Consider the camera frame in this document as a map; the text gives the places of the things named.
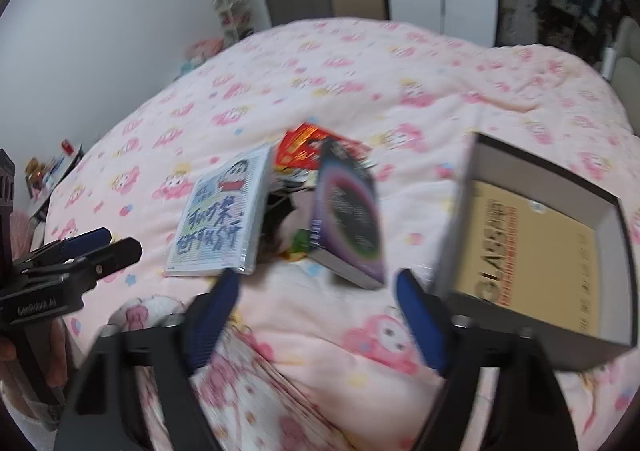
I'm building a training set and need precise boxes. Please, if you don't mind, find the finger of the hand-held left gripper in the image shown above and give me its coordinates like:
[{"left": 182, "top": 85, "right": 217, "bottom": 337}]
[
  {"left": 20, "top": 227, "right": 112, "bottom": 270},
  {"left": 30, "top": 237, "right": 143, "bottom": 283}
]

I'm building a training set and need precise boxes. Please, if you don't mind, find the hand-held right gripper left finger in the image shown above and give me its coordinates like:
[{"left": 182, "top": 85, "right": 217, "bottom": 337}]
[{"left": 52, "top": 268, "right": 242, "bottom": 451}]

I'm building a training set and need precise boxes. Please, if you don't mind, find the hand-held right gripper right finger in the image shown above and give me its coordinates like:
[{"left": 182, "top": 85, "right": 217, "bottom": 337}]
[{"left": 395, "top": 268, "right": 581, "bottom": 451}]

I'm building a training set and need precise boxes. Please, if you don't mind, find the cartoon bead art pack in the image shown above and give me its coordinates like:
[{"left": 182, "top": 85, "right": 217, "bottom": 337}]
[{"left": 164, "top": 143, "right": 275, "bottom": 278}]

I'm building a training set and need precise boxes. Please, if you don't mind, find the green snack packet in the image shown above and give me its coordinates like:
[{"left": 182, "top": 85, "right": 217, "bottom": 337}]
[{"left": 287, "top": 228, "right": 313, "bottom": 262}]

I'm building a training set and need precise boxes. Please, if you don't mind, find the small black box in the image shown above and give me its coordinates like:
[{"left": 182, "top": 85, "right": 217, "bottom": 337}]
[{"left": 262, "top": 191, "right": 301, "bottom": 252}]

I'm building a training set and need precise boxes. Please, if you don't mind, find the large black storage box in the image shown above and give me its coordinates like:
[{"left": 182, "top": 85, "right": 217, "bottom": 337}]
[{"left": 432, "top": 132, "right": 636, "bottom": 372}]

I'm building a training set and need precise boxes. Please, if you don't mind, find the black box with rainbow ring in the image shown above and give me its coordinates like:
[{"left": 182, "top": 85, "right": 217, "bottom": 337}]
[{"left": 306, "top": 138, "right": 388, "bottom": 291}]

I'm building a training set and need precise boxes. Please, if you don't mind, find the cluttered side table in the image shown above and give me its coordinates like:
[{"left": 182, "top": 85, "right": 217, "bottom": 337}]
[{"left": 25, "top": 140, "right": 86, "bottom": 222}]

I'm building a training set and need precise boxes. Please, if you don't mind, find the red printed packet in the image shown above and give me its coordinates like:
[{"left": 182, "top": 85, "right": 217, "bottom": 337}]
[{"left": 274, "top": 122, "right": 373, "bottom": 172}]

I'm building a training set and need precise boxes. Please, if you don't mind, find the pink cartoon printed blanket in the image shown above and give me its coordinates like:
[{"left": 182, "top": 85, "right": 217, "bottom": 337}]
[{"left": 30, "top": 17, "right": 640, "bottom": 451}]

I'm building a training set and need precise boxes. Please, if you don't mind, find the small shelf with toys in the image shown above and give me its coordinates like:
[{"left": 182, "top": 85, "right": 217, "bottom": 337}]
[{"left": 209, "top": 0, "right": 256, "bottom": 49}]

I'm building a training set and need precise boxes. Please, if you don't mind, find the grey sofa cushion edge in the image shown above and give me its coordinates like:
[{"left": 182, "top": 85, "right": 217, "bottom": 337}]
[{"left": 597, "top": 16, "right": 640, "bottom": 132}]

